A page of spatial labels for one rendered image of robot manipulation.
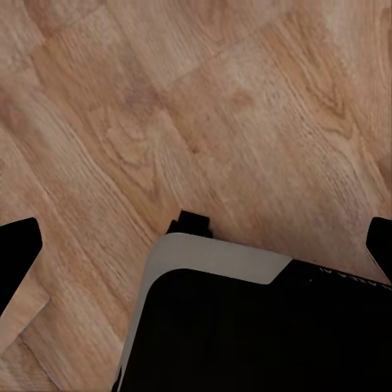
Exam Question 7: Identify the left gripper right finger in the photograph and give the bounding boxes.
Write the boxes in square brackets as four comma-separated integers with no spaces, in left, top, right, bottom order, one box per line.
[366,217,392,283]

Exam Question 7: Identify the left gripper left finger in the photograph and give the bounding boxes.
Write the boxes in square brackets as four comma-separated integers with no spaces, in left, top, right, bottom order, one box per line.
[0,217,42,314]

